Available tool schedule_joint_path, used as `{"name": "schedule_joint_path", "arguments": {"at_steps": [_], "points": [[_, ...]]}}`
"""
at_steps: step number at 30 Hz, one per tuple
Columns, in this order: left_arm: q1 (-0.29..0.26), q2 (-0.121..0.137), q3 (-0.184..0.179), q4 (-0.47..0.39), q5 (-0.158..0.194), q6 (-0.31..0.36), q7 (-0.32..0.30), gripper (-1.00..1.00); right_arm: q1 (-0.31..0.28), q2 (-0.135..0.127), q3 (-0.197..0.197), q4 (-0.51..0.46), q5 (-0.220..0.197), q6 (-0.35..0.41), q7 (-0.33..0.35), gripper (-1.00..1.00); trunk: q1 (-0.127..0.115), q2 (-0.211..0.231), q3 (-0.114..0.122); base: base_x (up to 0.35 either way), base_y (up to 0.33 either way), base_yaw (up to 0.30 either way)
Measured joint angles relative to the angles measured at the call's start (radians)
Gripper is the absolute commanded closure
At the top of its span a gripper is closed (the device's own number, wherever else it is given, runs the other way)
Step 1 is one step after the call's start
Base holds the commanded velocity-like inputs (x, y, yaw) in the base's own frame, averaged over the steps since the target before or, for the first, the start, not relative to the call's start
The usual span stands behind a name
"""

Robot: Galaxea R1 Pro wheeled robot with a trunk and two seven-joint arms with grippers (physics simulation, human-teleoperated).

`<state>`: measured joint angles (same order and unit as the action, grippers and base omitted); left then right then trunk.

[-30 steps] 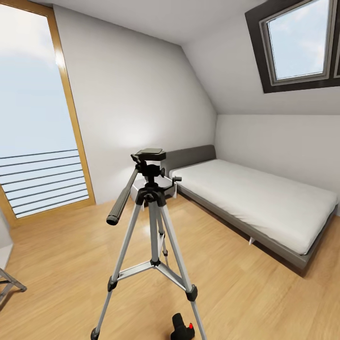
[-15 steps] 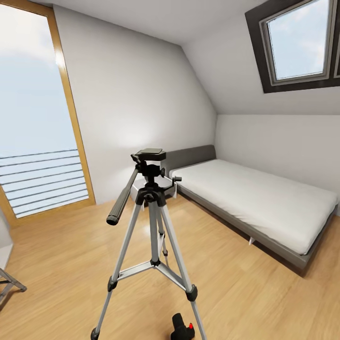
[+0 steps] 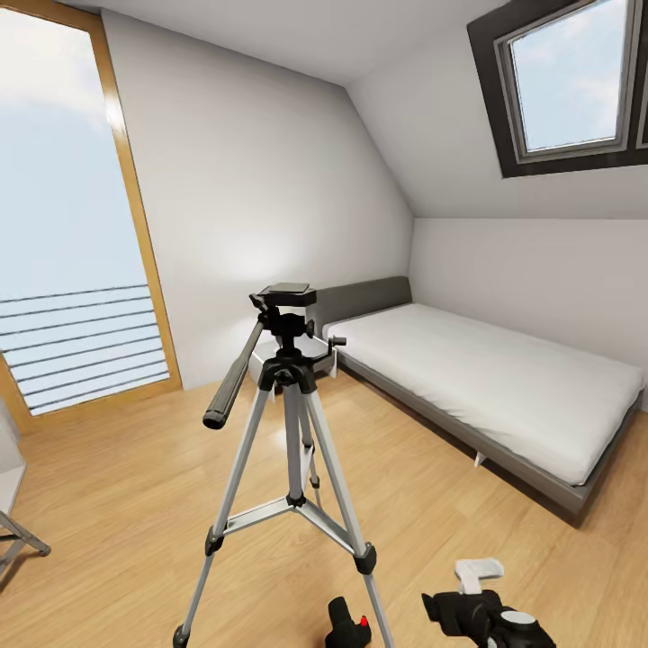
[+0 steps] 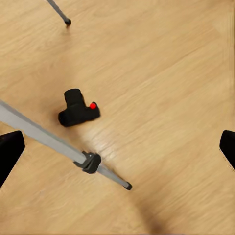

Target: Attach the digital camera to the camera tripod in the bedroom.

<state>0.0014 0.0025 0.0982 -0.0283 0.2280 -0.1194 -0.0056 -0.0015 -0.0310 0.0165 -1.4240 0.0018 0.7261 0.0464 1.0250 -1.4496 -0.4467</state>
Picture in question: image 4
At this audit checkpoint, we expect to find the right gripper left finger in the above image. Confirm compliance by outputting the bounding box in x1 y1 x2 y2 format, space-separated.
0 130 25 188

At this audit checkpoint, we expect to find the camera tripod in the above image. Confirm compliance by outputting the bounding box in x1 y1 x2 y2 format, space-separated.
0 0 132 190

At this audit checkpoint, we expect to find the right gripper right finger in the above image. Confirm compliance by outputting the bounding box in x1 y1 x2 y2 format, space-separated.
219 130 235 169

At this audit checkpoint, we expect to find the digital camera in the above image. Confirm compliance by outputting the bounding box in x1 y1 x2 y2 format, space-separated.
58 89 100 127

